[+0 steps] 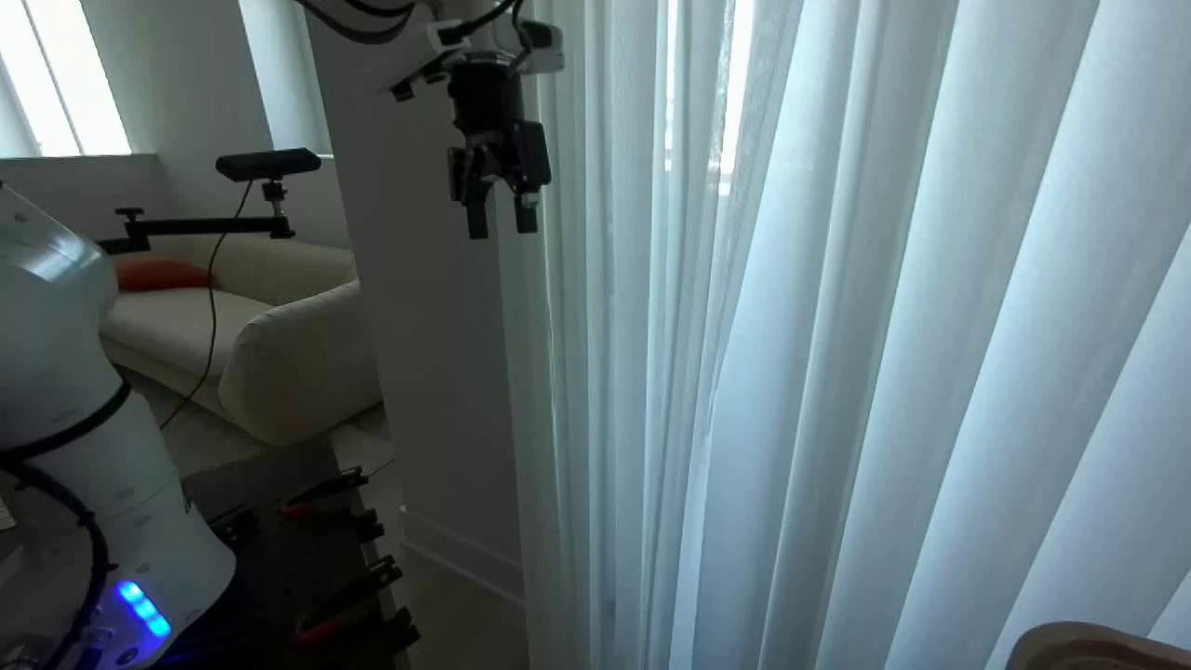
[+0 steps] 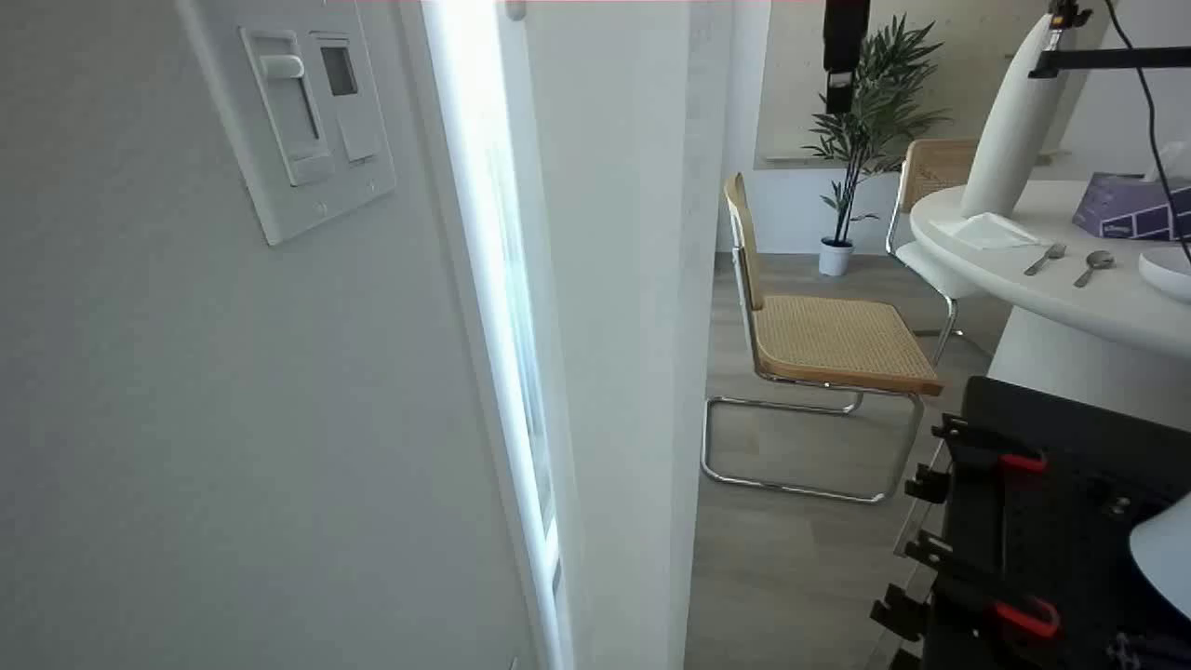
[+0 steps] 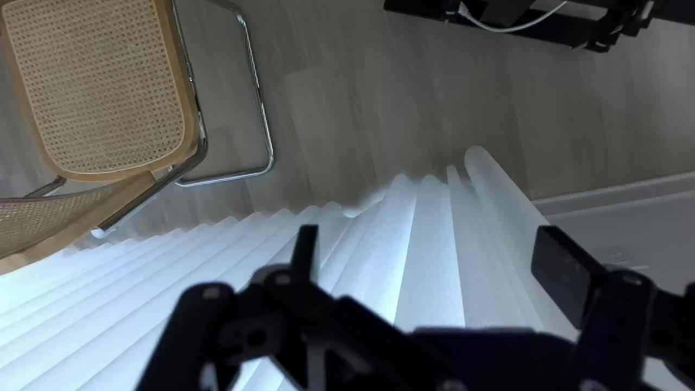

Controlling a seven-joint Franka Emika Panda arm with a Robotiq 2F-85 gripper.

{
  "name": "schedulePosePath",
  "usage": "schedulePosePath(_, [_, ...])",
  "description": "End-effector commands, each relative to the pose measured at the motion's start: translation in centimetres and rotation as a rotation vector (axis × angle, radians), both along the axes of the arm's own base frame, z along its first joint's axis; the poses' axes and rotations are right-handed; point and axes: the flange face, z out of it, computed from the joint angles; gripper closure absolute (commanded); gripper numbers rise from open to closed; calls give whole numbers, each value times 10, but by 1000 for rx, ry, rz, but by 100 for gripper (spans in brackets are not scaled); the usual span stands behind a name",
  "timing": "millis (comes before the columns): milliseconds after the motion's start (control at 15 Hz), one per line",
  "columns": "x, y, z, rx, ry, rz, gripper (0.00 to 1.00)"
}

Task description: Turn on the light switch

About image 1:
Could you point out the black stereo camera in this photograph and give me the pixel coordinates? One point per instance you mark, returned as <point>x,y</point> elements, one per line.
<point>265,160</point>

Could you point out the white vertical blind curtain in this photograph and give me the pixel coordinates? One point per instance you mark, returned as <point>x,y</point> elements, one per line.
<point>868,336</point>

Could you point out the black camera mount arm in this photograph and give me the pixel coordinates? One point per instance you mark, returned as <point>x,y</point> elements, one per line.
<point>199,227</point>

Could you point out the red cushion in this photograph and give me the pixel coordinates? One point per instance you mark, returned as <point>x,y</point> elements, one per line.
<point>160,272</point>

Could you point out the cream sofa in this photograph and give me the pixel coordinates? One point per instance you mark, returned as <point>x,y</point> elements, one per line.
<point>282,341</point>

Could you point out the white baseboard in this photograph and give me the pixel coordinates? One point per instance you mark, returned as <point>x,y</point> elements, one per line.
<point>464,554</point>

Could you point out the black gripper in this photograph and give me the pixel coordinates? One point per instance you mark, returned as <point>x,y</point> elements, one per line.
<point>486,104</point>

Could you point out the brown wooden object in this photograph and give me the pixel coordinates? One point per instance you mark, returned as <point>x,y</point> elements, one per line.
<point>1100,650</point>

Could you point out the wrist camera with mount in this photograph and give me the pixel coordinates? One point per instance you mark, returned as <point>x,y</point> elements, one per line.
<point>542,42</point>

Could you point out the narrow bright window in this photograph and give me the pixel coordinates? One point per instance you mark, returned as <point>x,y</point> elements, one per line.
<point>289,70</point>

